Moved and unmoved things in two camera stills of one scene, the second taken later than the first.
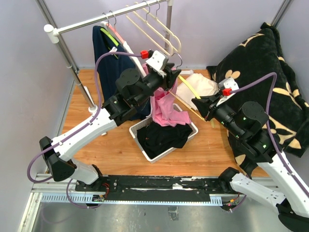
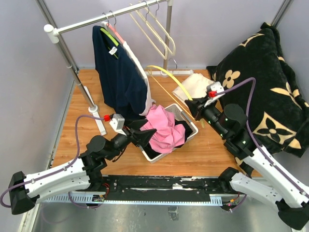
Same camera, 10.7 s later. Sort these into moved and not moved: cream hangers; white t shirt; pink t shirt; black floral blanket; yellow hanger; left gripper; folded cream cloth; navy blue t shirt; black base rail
Moved: yellow hanger; white t shirt; pink t shirt; left gripper; cream hangers
Not moved: folded cream cloth; black floral blanket; navy blue t shirt; black base rail
